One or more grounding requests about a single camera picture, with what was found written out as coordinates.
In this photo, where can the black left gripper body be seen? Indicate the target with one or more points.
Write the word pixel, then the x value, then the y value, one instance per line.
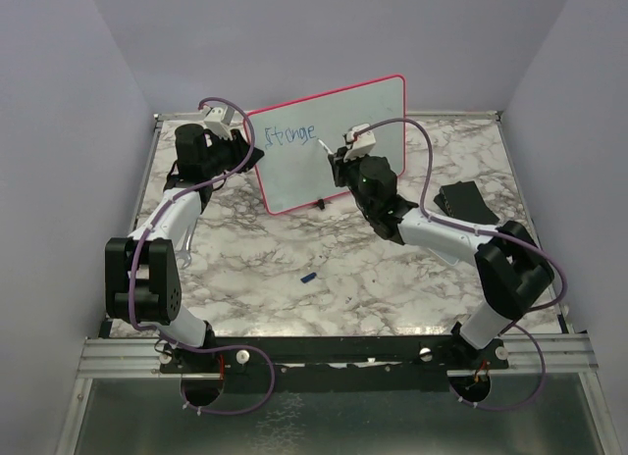
pixel 225 154

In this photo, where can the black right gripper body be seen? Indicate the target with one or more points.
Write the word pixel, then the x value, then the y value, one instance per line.
pixel 348 174

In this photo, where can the pink framed whiteboard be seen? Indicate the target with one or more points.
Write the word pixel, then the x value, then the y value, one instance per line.
pixel 298 135

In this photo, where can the blue marker cap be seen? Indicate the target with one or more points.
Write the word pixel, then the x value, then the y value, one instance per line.
pixel 308 277

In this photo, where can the white blue whiteboard marker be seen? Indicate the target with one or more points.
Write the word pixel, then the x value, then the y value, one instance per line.
pixel 325 147

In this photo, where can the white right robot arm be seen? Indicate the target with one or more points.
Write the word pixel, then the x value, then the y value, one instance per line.
pixel 512 272

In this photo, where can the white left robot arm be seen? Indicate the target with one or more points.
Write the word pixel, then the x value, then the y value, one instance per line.
pixel 142 271

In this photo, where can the silver open-end wrench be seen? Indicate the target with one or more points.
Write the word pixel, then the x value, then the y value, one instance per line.
pixel 184 254

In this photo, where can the white grey small box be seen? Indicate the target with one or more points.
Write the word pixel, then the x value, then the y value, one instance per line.
pixel 449 259

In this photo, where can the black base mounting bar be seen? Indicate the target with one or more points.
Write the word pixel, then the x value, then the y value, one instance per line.
pixel 335 364

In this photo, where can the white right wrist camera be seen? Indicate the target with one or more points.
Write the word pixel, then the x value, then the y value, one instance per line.
pixel 359 141

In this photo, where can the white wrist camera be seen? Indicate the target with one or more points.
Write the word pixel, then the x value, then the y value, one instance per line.
pixel 218 121
pixel 359 141

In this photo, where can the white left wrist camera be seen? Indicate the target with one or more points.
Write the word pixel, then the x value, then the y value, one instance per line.
pixel 218 121

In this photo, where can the black network switch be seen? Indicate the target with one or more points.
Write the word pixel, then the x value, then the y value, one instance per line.
pixel 463 201

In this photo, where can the aluminium front rail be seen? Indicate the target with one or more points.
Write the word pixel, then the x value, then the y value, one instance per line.
pixel 120 358

